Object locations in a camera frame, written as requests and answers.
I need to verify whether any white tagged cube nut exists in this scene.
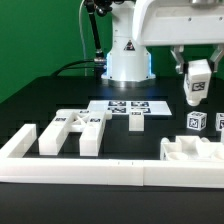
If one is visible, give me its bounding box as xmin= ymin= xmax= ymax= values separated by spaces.
xmin=187 ymin=111 xmax=207 ymax=131
xmin=215 ymin=113 xmax=224 ymax=131

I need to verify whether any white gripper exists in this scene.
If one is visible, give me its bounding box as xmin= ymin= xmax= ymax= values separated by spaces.
xmin=132 ymin=0 xmax=224 ymax=74

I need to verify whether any black cable bundle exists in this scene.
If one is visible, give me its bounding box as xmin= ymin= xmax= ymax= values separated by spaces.
xmin=50 ymin=59 xmax=108 ymax=78

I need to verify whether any grey thin cable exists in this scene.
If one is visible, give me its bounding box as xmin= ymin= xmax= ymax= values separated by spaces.
xmin=78 ymin=0 xmax=88 ymax=76

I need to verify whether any white U-shaped obstacle fence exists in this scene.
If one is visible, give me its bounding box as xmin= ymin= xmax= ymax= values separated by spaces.
xmin=0 ymin=124 xmax=224 ymax=188

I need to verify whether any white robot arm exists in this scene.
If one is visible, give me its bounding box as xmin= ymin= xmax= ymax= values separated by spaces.
xmin=102 ymin=0 xmax=224 ymax=85

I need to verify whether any white chair seat part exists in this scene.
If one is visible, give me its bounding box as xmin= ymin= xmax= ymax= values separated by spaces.
xmin=160 ymin=136 xmax=224 ymax=162

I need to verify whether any white chair back frame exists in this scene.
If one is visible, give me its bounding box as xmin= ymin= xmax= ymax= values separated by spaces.
xmin=38 ymin=109 xmax=112 ymax=156

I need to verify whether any white fiducial marker sheet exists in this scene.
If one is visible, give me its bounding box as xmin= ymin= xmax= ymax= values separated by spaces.
xmin=87 ymin=100 xmax=172 ymax=116

